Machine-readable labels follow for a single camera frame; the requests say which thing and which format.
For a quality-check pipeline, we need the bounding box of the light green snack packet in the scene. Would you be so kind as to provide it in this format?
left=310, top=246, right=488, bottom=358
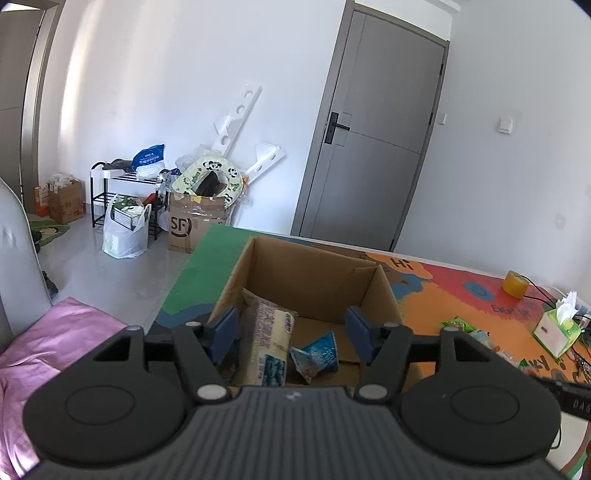
left=441, top=316, right=476, bottom=334

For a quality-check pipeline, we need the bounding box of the blue white bag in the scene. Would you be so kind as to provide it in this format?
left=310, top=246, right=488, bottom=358
left=132, top=144, right=165, bottom=169

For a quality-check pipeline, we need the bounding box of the grey interior door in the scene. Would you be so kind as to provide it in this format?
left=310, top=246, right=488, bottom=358
left=0, top=0, right=63, bottom=204

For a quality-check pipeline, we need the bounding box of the yellow tape roll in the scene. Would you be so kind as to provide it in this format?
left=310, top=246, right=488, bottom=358
left=503, top=270, right=527, bottom=296

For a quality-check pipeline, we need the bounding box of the black shoe rack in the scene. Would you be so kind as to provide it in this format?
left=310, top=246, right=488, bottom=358
left=90, top=161, right=168, bottom=241

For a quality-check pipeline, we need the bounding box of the white plastic bag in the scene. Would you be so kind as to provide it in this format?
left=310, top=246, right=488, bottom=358
left=102, top=194, right=152, bottom=258

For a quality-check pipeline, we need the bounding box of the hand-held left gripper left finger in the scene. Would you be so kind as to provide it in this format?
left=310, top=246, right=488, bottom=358
left=92, top=307, right=241, bottom=403

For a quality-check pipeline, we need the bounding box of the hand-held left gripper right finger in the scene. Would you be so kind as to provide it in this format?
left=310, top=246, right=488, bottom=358
left=345, top=306, right=499, bottom=403

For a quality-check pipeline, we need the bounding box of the colourful printed table mat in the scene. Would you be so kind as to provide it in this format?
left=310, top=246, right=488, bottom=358
left=154, top=224, right=591, bottom=480

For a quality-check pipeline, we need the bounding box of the small brown cardboard box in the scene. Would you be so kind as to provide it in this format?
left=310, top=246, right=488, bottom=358
left=48, top=179, right=86, bottom=224

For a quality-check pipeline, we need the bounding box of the long white cracker packet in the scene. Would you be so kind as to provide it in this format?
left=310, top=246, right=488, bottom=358
left=240, top=288, right=296, bottom=387

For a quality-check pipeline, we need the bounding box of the taped cardboard shipping box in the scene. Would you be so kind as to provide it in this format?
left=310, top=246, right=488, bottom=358
left=168, top=191, right=236, bottom=254

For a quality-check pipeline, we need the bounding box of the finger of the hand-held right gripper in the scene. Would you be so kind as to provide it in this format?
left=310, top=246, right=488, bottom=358
left=538, top=377, right=567, bottom=408

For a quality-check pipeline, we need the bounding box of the panda print toilet seat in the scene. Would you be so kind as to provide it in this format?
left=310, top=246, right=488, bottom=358
left=172, top=157, right=245, bottom=206

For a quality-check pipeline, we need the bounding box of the green floor rug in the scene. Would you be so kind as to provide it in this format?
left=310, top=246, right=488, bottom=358
left=25, top=215, right=71, bottom=246

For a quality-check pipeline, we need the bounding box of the tall white holed board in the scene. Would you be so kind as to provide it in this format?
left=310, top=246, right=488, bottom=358
left=212, top=85, right=263, bottom=158

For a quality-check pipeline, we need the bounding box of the short white holed board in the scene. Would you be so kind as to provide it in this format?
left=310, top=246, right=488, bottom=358
left=245, top=143, right=283, bottom=185

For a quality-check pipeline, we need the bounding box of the green tissue box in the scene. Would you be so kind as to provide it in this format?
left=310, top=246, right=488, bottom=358
left=532, top=292, right=583, bottom=359

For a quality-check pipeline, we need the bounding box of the grey chair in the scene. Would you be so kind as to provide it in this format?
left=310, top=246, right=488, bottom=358
left=0, top=178, right=58, bottom=352

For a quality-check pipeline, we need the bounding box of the blue snack packet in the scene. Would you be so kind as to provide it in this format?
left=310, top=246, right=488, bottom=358
left=290, top=331, right=341, bottom=385

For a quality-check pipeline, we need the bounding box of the black door handle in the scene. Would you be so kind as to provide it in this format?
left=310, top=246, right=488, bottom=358
left=324, top=112, right=352, bottom=145

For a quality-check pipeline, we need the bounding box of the pink blanket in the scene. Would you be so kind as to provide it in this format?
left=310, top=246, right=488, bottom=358
left=0, top=296, right=130, bottom=480

